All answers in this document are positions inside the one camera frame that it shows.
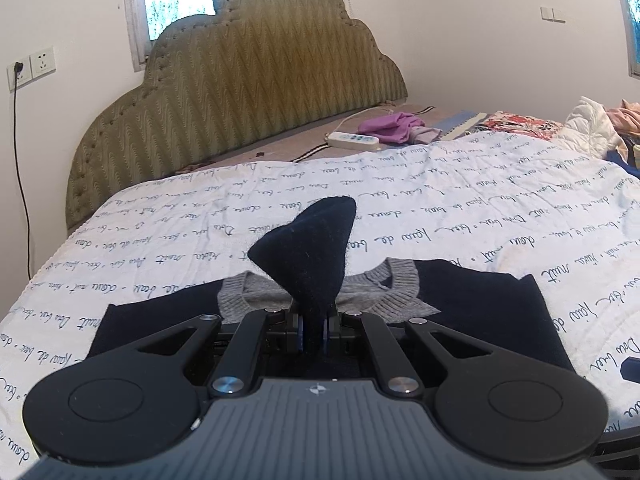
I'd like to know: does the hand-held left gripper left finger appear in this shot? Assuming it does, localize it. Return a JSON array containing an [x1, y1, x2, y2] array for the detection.
[[134, 309, 305, 397]]

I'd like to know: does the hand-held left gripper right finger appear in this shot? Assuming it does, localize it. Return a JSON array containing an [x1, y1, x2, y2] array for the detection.
[[323, 310, 501, 397]]

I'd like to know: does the purple cloth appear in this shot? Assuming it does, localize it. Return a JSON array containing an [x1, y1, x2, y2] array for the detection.
[[356, 112, 444, 147]]

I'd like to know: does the white power strip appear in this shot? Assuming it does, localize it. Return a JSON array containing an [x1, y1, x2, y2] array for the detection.
[[325, 131, 382, 151]]

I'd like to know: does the side wall window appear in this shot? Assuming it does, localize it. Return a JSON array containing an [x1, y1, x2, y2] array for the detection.
[[612, 0, 640, 79]]

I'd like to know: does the floral printed cloth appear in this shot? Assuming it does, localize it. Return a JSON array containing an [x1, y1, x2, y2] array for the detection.
[[470, 112, 572, 142]]

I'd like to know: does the pink cloth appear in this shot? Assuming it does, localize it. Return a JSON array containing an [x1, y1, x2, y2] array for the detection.
[[606, 99, 640, 137]]

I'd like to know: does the olive padded headboard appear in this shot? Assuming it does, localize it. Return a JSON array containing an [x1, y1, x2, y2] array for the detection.
[[65, 0, 408, 233]]

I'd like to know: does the white wall socket with plug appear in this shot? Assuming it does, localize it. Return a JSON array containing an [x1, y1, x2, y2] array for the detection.
[[7, 60, 34, 87]]

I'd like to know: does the navy and grey knit sweater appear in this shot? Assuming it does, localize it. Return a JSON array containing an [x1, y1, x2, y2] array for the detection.
[[89, 196, 576, 376]]

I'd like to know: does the brown bed sheet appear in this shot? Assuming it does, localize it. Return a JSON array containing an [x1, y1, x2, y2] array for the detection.
[[175, 105, 437, 177]]

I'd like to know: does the black power cable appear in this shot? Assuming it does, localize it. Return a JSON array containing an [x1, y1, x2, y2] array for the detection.
[[12, 62, 32, 227]]

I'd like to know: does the white script-printed blanket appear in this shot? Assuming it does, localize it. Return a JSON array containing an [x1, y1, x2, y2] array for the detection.
[[0, 135, 640, 467]]

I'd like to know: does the blue striped cloth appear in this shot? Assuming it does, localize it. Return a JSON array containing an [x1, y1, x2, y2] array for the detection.
[[432, 110, 495, 137]]

